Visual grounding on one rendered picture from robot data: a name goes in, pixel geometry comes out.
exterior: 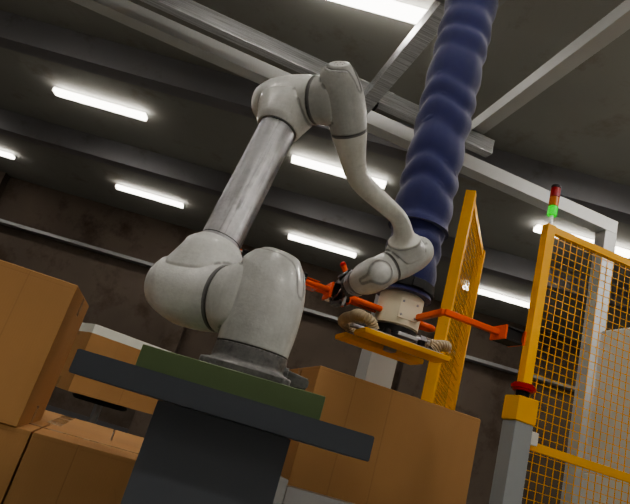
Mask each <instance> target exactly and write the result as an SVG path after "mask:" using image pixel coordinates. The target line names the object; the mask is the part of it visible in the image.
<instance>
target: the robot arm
mask: <svg viewBox="0 0 630 504"><path fill-rule="evenodd" d="M251 107H252V111H253V114H254V116H255V117H256V119H257V123H258V127H257V128H256V130H255V132H254V134H253V136H252V138H251V140H250V142H249V144H248V146H247V147H246V149H245V151H244V153H243V155H242V157H241V159H240V161H239V163H238V164H237V166H236V168H235V170H234V172H233V174H232V176H231V178H230V180H229V181H228V183H227V185H226V187H225V189H224V191H223V193H222V195H221V197H220V199H219V200H218V202H217V204H216V206H215V208H214V210H213V212H212V214H211V216H210V217H209V219H208V221H207V223H206V225H205V227H204V229H203V231H201V232H198V233H194V234H192V235H189V236H188V237H186V239H185V240H184V241H183V242H182V243H181V244H180V245H179V246H178V247H177V248H176V249H175V250H174V251H172V252H171V253H170V254H169V255H168V256H165V257H162V258H161V259H160V260H158V261H157V262H156V263H155V264H154V265H153V266H152V267H151V268H150V269H149V271H148V273H147V275H146V278H145V281H144V294H145V298H146V300H147V302H148V303H149V305H150V306H151V307H152V308H153V309H154V310H155V311H156V312H157V313H159V314H160V315H161V316H163V317H164V318H165V319H167V320H168V321H170V322H171V323H174V324H176V325H179V326H182V327H185V328H189V329H193V330H198V331H204V332H214V333H218V337H217V340H216V343H215V345H214V347H213V350H212V352H211V354H210V355H204V354H201V355H200V357H199V360H200V361H204V362H207V363H211V364H214V365H218V366H221V367H225V368H228V369H232V370H235V371H239V372H242V373H245V374H249V375H252V376H256V377H259V378H263V379H266V380H270V381H273V382H277V383H280V384H284V385H287V386H291V387H294V388H297V389H301V390H305V389H306V388H307V387H308V384H309V381H308V380H309V379H307V378H305V377H302V376H300V375H298V374H296V373H294V372H291V371H289V368H286V366H287V361H288V358H289V355H290V352H291V349H292V347H293V344H294V341H295V338H296V335H297V332H298V329H299V325H300V321H301V318H302V313H303V309H304V303H305V294H306V285H305V274H304V271H303V270H302V266H301V264H300V261H299V260H298V259H297V258H296V257H294V256H293V255H291V254H289V253H287V252H285V251H282V250H280V249H277V248H273V247H262V248H257V249H254V250H252V251H251V252H249V253H247V254H246V255H245V256H244V257H243V258H242V255H241V252H240V249H241V247H242V245H243V242H244V240H245V238H246V236H247V234H248V232H249V230H250V228H251V226H252V224H253V222H254V220H255V218H256V216H257V214H258V211H259V209H260V207H261V205H262V203H263V201H264V199H265V197H266V195H267V193H268V191H269V189H270V187H271V185H272V183H273V180H274V178H275V176H276V174H277V172H278V170H279V168H280V166H281V164H282V162H283V160H284V158H285V156H286V154H287V152H288V149H289V147H290V145H291V143H293V142H295V141H297V140H298V139H299V138H300V137H301V136H302V135H303V134H304V133H305V132H306V131H308V130H309V129H310V128H311V127H312V125H323V126H329V129H330V133H331V137H332V140H333V142H334V145H335V148H336V151H337V154H338V157H339V160H340V163H341V166H342V169H343V172H344V174H345V177H346V179H347V181H348V183H349V184H350V186H351V187H352V188H353V190H354V191H355V192H356V193H357V194H358V195H359V196H360V197H361V198H362V199H364V200H365V201H366V202H367V203H368V204H370V205H371V206H372V207H373V208H375V209H376V210H377V211H378V212H379V213H381V214H382V215H383V216H384V217H386V218H387V219H388V220H389V221H390V222H391V224H392V226H393V235H392V236H391V237H390V238H389V240H388V245H387V247H386V249H385V252H383V253H381V254H379V255H377V256H374V257H371V258H368V259H366V260H365V261H363V262H361V263H360V264H358V265H357V266H356V267H355V268H354V269H353V270H352V269H350V268H348V269H347V271H345V272H344V273H342V274H340V275H339V276H338V280H337V281H336V282H335V283H337V284H340V285H341V289H340V290H339V291H338V293H337V294H336V295H335V296H334V297H332V296H331V297H330V298H328V299H325V301H327V302H329V303H331V304H330V305H331V306H333V307H336V308H337V307H341V306H346V299H348V298H349V297H352V296H356V297H359V296H362V295H369V294H374V293H377V292H379V291H382V290H384V289H386V288H387V287H388V286H390V285H392V284H393V283H395V282H397V281H399V280H402V279H405V278H407V277H410V276H411V275H413V274H415V273H417V272H418V271H420V270H422V269H423V268H424V267H425V266H427V265H428V264H429V263H430V261H431V260H432V258H433V256H434V248H433V245H432V243H431V242H430V240H428V239H427V238H425V237H422V236H419V235H417V234H415V233H414V231H413V229H412V225H411V222H410V220H409V218H408V216H407V214H406V213H405V211H404V210H403V209H402V208H401V207H400V206H399V205H398V204H397V203H396V202H395V201H394V200H393V199H392V198H391V197H390V196H389V195H388V194H387V193H386V192H385V191H384V190H383V189H382V188H381V187H380V186H379V185H378V184H377V183H376V182H375V181H374V180H373V179H372V178H371V176H370V175H369V173H368V170H367V166H366V143H367V108H366V101H365V96H364V91H363V88H362V84H361V82H360V79H359V77H358V74H357V72H356V70H355V69H354V67H353V66H352V65H351V64H350V63H349V62H346V61H333V62H330V63H329V64H327V65H325V66H324V67H323V68H322V69H321V71H320V75H310V74H293V75H284V76H278V77H274V78H271V79H269V80H266V81H265V82H263V83H261V84H260V85H259V86H257V87H256V89H255V90H254V92H253V95H252V100H251Z"/></svg>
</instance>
